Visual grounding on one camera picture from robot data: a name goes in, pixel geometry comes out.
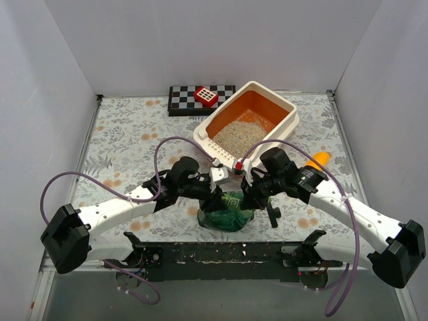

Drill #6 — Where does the yellow plastic scoop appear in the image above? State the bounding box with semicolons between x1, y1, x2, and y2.
306;151;330;171

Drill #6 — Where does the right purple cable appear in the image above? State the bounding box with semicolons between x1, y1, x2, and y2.
235;139;361;318

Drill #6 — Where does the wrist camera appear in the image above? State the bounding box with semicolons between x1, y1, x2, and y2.
209;167;230;192
232;158;253;184

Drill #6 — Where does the white orange litter box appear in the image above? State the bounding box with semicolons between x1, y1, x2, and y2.
193;81;300;170

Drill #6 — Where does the black bag clip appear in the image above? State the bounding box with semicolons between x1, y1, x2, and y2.
266;202;281;229

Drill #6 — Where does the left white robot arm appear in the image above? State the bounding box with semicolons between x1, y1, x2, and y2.
41;156;229;274

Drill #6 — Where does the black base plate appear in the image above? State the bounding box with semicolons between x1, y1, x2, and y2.
128;241;332;282

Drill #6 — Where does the cat litter pile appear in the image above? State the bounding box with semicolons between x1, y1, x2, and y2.
213;120;266;158

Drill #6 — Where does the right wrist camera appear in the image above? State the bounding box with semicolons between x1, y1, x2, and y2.
232;158;253;184

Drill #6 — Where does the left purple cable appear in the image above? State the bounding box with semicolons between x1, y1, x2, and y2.
39;136;223;305

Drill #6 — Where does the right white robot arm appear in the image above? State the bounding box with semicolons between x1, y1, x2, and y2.
233;147;426;288

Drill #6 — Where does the purple cable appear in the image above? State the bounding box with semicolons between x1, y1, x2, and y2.
235;139;361;318
39;136;223;305

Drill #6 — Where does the green litter bag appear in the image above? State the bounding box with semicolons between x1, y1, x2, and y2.
197;191;255;232

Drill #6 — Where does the black white checkerboard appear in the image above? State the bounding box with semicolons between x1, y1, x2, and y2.
167;84;236;116

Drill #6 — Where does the red white grid block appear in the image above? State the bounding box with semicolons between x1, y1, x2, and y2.
193;86;219;108

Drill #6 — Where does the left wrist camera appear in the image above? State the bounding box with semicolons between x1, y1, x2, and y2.
209;167;230;192

